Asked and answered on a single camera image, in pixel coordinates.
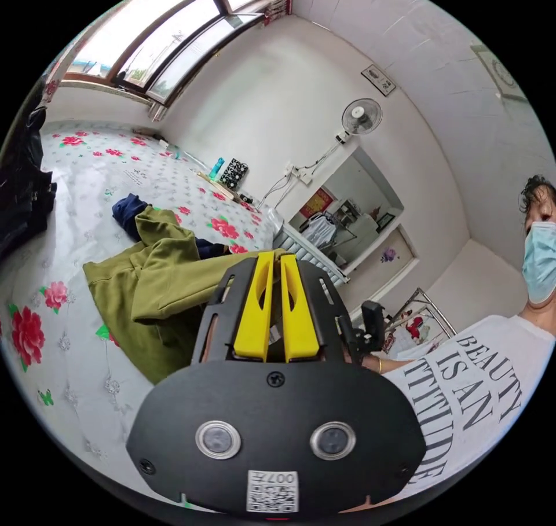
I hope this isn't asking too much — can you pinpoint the white power strip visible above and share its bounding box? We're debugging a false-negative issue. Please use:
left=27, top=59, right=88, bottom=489
left=284, top=163, right=314, bottom=187

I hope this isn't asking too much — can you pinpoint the person's right forearm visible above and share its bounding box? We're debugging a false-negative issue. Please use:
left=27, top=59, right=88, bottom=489
left=376, top=356, right=431, bottom=376

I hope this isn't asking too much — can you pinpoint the dark blue garment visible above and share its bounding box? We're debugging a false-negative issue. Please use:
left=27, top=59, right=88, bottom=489
left=111, top=193, right=232, bottom=259

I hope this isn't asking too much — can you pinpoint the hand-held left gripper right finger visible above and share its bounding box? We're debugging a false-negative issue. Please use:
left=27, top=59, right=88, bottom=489
left=280, top=253, right=319, bottom=361

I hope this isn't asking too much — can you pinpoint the green sweatshirt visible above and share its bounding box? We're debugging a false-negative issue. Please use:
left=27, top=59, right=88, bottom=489
left=82, top=204, right=288, bottom=386

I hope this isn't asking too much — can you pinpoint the person's body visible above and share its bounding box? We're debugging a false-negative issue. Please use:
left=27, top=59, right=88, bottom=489
left=382, top=174, right=556, bottom=499

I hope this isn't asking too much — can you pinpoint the white radiator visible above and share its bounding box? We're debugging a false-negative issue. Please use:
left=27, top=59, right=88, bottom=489
left=272, top=223, right=351, bottom=285

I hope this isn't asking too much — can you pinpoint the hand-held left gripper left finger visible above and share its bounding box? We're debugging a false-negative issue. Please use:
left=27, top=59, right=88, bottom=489
left=233, top=251, right=276, bottom=360

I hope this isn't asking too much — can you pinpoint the black and white patterned box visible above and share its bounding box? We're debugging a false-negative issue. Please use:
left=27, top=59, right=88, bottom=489
left=218, top=157, right=250, bottom=189

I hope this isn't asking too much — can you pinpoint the white wall fan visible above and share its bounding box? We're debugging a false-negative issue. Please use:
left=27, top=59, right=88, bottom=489
left=334, top=97, right=384, bottom=146

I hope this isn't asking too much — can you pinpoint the pile of clothes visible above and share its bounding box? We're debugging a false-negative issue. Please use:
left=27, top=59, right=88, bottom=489
left=0, top=105, right=58, bottom=263

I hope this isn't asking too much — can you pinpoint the metal drying rack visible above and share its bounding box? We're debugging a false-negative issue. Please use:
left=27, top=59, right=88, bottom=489
left=384, top=286, right=458, bottom=360

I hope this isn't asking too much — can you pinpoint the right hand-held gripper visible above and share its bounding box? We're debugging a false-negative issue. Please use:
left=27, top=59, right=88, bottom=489
left=335, top=315, right=372, bottom=365

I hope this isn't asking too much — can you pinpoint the bed with floral sheet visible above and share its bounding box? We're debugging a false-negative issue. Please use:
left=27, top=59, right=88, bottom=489
left=0, top=120, right=287, bottom=488

